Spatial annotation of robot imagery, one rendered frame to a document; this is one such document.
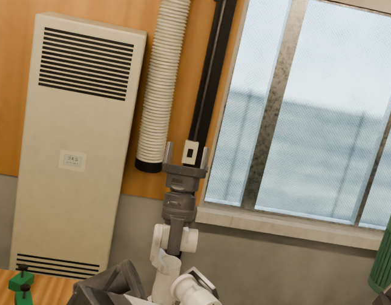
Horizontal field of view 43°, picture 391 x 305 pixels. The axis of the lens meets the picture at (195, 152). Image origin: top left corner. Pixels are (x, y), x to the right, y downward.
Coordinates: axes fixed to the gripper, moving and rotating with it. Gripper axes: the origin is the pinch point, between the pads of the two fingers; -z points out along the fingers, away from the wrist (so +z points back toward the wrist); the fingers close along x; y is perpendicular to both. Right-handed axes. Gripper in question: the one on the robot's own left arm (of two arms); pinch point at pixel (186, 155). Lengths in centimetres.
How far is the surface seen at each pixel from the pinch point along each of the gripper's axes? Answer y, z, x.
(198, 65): -124, -48, -48
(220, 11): -112, -74, -35
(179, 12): -97, -68, -51
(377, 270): -54, 29, 55
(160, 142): -116, -3, -59
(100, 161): -95, 11, -81
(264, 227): -168, 37, -6
